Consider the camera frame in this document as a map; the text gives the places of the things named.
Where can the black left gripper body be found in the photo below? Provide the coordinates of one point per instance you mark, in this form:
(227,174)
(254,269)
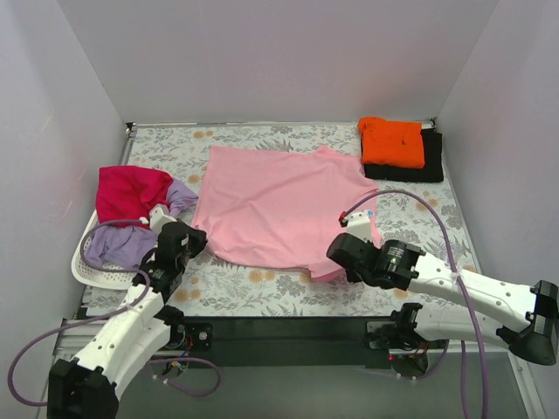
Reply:
(195,240)

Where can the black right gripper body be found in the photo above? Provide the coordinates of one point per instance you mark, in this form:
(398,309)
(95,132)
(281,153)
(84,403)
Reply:
(341,255)

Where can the pink t shirt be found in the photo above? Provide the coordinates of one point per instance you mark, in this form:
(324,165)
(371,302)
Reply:
(278,210)

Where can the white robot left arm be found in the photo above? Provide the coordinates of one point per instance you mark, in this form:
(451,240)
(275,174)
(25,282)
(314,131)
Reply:
(91,384)

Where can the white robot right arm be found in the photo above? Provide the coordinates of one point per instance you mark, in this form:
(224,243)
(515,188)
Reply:
(520,318)

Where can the floral table cloth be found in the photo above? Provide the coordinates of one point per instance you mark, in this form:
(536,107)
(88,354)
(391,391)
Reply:
(424,214)

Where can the lavender t shirt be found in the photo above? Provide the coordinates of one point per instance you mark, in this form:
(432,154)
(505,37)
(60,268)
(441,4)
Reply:
(126,246)

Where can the red t shirt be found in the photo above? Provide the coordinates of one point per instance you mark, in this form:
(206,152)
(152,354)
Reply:
(130,193)

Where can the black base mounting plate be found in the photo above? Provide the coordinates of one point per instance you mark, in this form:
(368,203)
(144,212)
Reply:
(299,341)

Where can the orange folded t shirt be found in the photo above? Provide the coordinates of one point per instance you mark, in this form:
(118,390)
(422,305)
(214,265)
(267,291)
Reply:
(391,143)

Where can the black folded t shirt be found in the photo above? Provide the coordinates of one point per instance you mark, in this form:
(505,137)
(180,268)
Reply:
(431,172)

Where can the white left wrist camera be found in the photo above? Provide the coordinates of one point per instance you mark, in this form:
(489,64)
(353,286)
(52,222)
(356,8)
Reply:
(157,218)

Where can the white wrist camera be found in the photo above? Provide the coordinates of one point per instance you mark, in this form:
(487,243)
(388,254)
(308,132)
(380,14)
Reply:
(157,218)
(357,224)

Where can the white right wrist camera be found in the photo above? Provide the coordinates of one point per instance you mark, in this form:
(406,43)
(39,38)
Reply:
(357,224)

